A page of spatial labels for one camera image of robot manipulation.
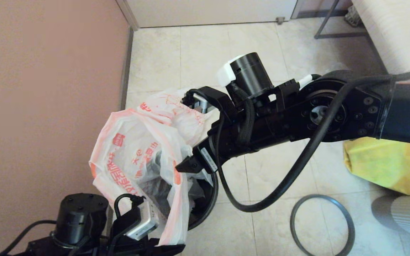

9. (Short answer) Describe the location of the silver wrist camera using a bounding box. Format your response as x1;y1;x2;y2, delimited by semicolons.
191;93;212;113
125;206;158;241

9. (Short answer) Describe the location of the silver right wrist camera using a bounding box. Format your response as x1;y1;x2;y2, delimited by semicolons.
191;93;212;113

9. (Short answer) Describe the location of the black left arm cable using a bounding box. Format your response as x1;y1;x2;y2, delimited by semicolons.
0;220;58;256

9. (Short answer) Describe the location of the grey cloth bundle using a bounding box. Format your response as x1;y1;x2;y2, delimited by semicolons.
344;5;362;28

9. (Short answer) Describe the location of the grey bin rim ring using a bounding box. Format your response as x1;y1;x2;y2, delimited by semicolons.
290;194;356;256

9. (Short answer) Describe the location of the white ribbed table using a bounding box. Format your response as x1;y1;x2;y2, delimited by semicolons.
351;0;410;73

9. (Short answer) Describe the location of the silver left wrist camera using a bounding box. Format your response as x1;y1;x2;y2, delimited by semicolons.
125;206;158;241

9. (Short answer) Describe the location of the black camera bracket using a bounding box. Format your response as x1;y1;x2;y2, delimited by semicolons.
181;86;237;123
111;206;145;249

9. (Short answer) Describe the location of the yellow fabric bag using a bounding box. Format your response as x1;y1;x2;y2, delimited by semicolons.
344;137;410;196

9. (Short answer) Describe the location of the white red-printed trash bag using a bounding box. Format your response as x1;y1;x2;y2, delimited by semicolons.
139;88;216;146

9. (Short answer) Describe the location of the white door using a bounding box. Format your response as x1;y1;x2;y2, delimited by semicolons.
125;0;298;30

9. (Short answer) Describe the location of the black left camera bracket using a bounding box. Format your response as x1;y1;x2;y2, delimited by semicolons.
111;206;145;249

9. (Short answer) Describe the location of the white pink-drawstring trash bag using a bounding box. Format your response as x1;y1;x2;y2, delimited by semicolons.
89;108;205;246

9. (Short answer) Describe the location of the white door frame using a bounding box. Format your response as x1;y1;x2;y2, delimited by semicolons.
115;0;141;32

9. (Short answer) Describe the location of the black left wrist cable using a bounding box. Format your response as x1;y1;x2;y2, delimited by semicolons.
114;194;145;219

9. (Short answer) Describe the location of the black round trash bin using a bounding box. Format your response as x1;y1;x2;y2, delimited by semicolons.
148;156;219;231

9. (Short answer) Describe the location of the dark metal table frame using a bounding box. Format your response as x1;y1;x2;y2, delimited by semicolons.
313;0;369;40

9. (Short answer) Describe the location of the black right camera bracket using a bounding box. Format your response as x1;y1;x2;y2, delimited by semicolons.
181;86;237;123

